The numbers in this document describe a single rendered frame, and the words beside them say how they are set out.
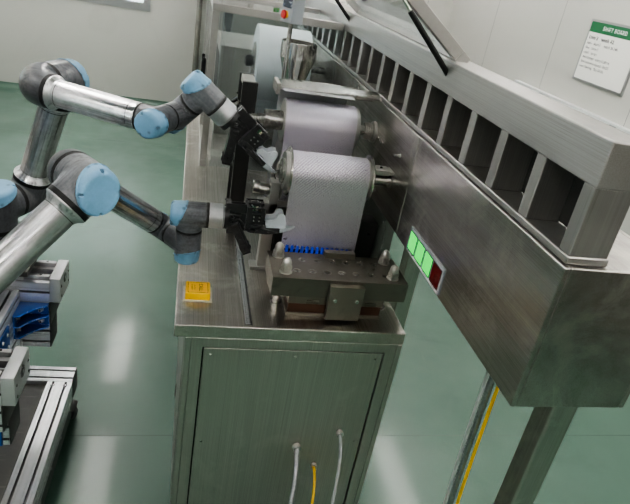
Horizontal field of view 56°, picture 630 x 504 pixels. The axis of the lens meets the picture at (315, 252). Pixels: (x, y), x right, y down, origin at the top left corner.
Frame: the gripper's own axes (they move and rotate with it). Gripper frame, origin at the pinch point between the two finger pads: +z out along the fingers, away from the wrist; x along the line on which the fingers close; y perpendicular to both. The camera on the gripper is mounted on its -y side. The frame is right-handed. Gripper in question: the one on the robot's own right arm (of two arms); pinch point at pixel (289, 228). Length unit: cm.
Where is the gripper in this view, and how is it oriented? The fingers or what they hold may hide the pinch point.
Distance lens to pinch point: 180.2
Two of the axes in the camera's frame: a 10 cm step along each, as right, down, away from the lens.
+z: 9.7, 0.7, 2.3
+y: 1.7, -8.8, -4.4
